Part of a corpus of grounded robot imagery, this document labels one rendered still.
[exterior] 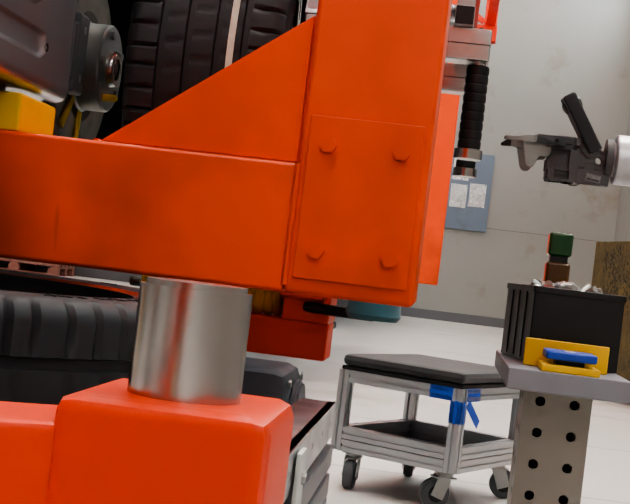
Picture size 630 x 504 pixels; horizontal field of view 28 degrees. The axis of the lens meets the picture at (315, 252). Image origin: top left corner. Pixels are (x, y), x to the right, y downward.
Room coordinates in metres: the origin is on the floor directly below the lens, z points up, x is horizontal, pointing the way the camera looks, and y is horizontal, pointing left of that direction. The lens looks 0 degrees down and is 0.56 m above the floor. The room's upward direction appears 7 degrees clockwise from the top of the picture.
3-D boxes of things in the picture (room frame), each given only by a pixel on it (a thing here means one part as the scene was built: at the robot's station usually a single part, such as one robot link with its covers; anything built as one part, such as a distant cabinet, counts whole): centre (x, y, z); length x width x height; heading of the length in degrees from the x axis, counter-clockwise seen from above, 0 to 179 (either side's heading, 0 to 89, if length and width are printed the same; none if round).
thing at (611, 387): (1.93, -0.39, 0.44); 0.43 x 0.17 x 0.03; 174
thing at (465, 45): (1.96, -0.19, 0.93); 0.09 x 0.05 x 0.05; 84
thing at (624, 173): (2.27, -0.53, 0.81); 0.10 x 0.05 x 0.09; 174
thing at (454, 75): (2.30, -0.22, 0.93); 0.09 x 0.05 x 0.05; 84
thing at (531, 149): (2.22, -0.36, 0.80); 0.09 x 0.03 x 0.06; 120
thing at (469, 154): (1.96, -0.22, 0.83); 0.04 x 0.04 x 0.16
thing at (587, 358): (1.76, -0.37, 0.47); 0.07 x 0.07 x 0.02; 84
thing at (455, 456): (3.26, -0.36, 0.17); 0.43 x 0.36 x 0.34; 147
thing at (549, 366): (1.76, -0.37, 0.45); 0.08 x 0.08 x 0.01; 84
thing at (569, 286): (1.96, -0.39, 0.51); 0.20 x 0.14 x 0.13; 3
